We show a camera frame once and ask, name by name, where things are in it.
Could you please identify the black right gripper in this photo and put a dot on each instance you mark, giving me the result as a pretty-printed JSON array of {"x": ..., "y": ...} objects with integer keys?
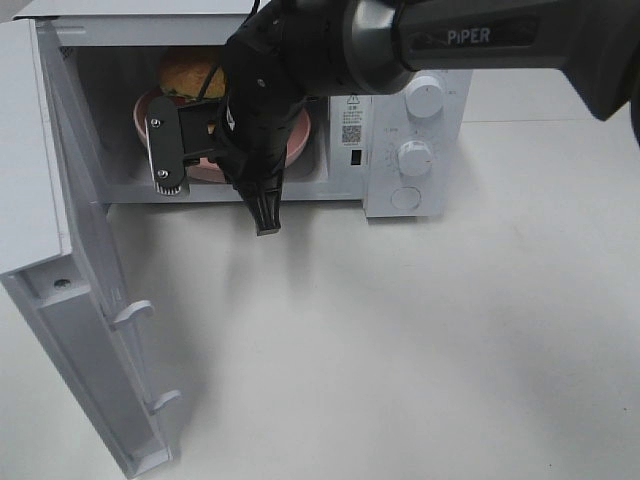
[{"x": 261, "y": 107}]

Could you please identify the pink round plate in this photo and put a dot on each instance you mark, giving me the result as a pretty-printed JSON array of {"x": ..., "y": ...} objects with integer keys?
[{"x": 206, "y": 171}]

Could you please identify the burger with lettuce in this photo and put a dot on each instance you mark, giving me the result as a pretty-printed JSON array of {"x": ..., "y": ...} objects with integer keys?
[{"x": 183, "y": 70}]

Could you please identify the white microwave door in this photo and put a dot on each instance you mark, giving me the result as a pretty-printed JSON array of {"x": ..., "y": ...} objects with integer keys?
[{"x": 59, "y": 263}]

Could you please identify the round white door button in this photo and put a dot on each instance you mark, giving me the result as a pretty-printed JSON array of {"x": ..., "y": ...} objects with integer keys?
[{"x": 406, "y": 198}]

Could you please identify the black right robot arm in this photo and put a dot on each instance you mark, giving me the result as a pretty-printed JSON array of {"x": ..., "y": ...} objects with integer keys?
[{"x": 450, "y": 45}]

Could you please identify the white warning label sticker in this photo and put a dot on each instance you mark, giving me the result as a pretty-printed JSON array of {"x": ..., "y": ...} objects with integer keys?
[{"x": 351, "y": 121}]

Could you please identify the white microwave oven body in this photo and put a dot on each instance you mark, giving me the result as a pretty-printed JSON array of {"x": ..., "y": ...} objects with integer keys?
[{"x": 118, "y": 47}]

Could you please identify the lower white timer knob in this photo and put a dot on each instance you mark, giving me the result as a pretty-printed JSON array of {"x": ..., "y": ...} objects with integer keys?
[{"x": 414, "y": 158}]

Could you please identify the upper white power knob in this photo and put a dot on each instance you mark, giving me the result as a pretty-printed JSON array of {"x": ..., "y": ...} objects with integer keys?
[{"x": 424, "y": 96}]

